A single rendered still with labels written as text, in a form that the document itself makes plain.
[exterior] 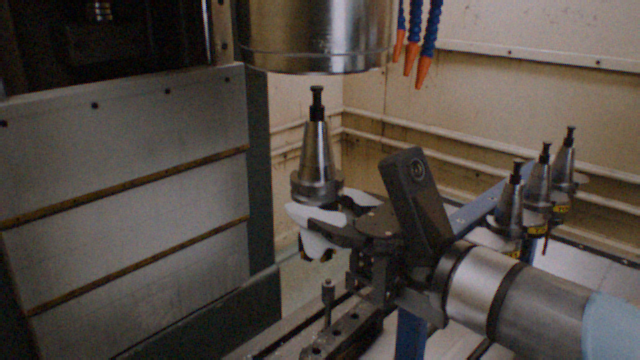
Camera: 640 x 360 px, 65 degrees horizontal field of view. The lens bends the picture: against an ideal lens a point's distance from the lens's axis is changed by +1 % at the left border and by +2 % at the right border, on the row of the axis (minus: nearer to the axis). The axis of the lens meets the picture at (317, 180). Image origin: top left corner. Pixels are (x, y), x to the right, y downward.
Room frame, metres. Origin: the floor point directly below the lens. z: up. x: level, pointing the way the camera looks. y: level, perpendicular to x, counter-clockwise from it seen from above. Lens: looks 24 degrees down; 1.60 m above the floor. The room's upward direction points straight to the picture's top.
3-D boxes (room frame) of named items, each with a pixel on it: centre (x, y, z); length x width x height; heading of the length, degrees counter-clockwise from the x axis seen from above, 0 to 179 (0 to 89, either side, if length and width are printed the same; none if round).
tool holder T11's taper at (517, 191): (0.69, -0.30, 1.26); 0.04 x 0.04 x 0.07
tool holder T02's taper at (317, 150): (0.52, 0.00, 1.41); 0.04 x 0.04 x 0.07
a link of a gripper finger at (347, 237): (0.45, -0.03, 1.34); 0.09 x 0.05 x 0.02; 60
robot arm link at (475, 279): (0.38, -0.15, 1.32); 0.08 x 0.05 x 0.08; 137
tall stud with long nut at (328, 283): (0.81, -0.02, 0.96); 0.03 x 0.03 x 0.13
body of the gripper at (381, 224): (0.43, -0.09, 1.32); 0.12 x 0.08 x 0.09; 47
